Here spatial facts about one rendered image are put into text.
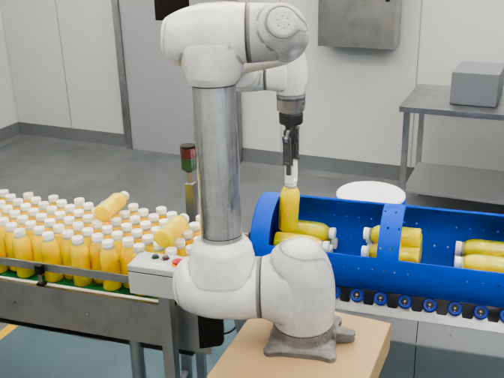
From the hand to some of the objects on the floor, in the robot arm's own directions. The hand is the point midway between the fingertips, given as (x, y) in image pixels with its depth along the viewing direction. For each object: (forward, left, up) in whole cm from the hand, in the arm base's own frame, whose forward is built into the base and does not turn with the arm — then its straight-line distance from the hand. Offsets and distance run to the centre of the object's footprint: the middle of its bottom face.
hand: (291, 172), depth 215 cm
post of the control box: (-32, +37, -130) cm, 139 cm away
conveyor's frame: (+3, +100, -132) cm, 165 cm away
